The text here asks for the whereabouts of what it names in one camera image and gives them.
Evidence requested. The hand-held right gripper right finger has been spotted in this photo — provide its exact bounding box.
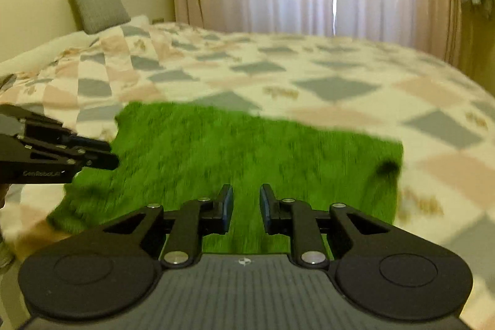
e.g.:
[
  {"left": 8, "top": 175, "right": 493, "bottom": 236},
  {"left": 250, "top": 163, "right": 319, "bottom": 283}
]
[{"left": 259, "top": 183, "right": 393, "bottom": 269}]

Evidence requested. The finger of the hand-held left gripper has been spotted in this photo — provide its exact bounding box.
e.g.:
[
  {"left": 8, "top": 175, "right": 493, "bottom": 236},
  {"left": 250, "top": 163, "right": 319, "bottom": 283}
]
[
  {"left": 23, "top": 119, "right": 113, "bottom": 153},
  {"left": 15, "top": 143, "right": 120, "bottom": 171}
]

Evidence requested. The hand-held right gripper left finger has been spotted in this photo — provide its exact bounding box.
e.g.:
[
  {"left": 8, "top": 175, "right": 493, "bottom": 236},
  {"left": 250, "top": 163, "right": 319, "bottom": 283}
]
[{"left": 101, "top": 184, "right": 235, "bottom": 268}]

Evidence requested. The green knitted garment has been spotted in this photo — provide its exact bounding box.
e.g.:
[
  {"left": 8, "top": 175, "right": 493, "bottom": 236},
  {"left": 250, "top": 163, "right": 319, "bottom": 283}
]
[{"left": 47, "top": 102, "right": 405, "bottom": 255}]

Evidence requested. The checkered bed blanket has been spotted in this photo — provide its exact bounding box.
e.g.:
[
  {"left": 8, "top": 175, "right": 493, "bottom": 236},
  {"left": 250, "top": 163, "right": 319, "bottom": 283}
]
[{"left": 0, "top": 21, "right": 495, "bottom": 330}]

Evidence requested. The grey pillow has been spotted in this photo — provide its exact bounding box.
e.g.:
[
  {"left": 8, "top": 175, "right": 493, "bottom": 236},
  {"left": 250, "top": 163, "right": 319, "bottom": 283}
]
[{"left": 68, "top": 0, "right": 132, "bottom": 35}]

